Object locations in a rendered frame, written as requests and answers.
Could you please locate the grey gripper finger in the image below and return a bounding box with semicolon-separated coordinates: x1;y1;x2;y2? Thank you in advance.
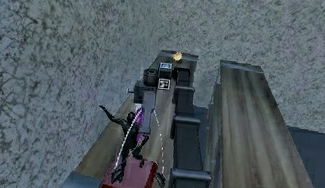
109;104;145;187
144;108;175;188

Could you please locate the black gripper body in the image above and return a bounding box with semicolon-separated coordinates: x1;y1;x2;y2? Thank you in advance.
121;65;161;136

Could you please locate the small orange object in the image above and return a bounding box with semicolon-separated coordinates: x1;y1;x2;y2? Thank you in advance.
171;51;184;62

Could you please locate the black figure statue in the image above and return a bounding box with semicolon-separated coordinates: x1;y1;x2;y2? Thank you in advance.
92;104;153;169

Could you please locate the red square box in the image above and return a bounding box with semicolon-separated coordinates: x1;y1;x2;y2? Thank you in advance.
96;153;161;188

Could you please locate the brown wooden table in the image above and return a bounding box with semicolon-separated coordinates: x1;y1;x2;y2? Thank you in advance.
58;39;200;188

